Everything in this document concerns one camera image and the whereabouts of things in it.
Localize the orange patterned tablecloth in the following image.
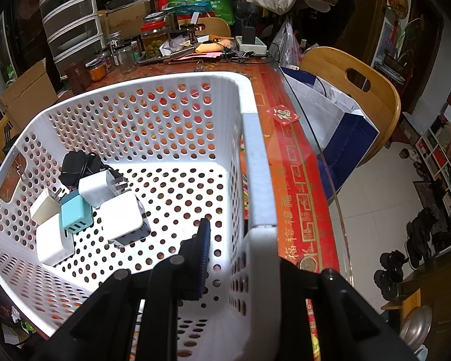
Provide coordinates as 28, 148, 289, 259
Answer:
56, 51, 343, 361

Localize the white cube shelf unit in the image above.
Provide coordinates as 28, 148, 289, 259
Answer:
413, 94, 451, 234

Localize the white charger with metal prongs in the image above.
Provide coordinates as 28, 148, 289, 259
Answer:
78, 168, 126, 208

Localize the large white charger block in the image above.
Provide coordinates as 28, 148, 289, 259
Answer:
35, 214, 76, 267

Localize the empty glass jar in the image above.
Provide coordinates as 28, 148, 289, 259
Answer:
116, 43, 139, 74

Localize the wooden chair beside cardboard box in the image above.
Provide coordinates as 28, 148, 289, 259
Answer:
0, 115, 20, 163

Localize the teal multi-port charger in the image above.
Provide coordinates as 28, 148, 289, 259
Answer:
61, 190, 96, 236

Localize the small black label jar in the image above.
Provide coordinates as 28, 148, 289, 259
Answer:
96, 50, 114, 69

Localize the open cardboard box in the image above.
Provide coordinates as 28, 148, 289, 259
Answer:
0, 58, 59, 129

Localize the white and blue paper bag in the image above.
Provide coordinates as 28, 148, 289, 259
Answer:
278, 66, 380, 197

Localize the white perforated plastic basket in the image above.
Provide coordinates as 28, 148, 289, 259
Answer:
0, 71, 283, 361

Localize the metal bowl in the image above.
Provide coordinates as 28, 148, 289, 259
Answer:
398, 304, 434, 351

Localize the black charger with cable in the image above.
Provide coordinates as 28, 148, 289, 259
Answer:
59, 151, 110, 187

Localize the cream charger block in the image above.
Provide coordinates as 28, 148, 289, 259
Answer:
30, 188, 63, 225

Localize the red round wall ornament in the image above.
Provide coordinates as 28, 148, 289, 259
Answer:
387, 0, 410, 20

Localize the red lid olive jar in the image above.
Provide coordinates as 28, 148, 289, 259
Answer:
140, 23, 171, 60

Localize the wooden chair behind table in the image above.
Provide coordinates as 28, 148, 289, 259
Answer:
165, 17, 232, 39

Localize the black shoe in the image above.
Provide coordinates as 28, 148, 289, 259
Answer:
405, 207, 439, 268
373, 250, 409, 302

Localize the potted plant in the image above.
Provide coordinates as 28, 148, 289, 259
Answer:
383, 17, 425, 76

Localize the orange sauce jar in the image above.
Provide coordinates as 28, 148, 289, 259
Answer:
87, 60, 107, 82

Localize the white power strip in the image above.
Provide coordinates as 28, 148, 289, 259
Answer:
235, 35, 268, 54

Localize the closed cardboard box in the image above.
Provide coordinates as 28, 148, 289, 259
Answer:
98, 2, 153, 41

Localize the dark brown jar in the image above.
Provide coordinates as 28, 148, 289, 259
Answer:
64, 62, 93, 95

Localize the wooden cabinet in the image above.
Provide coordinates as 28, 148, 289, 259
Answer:
381, 248, 451, 361

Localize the wooden chair with handle hole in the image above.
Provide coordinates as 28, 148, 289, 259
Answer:
299, 46, 402, 167

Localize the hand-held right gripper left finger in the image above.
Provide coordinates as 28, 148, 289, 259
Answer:
34, 218, 213, 361

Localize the orange cloth pouch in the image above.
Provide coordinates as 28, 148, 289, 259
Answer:
195, 42, 225, 54

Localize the white cube charger dark base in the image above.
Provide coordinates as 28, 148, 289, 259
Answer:
98, 190, 152, 248

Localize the white red printed plastic bag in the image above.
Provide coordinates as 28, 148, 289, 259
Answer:
271, 17, 306, 69

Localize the white plastic drawer unit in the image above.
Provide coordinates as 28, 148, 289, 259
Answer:
38, 0, 106, 73

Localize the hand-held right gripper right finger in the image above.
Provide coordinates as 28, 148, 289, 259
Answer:
274, 261, 419, 361

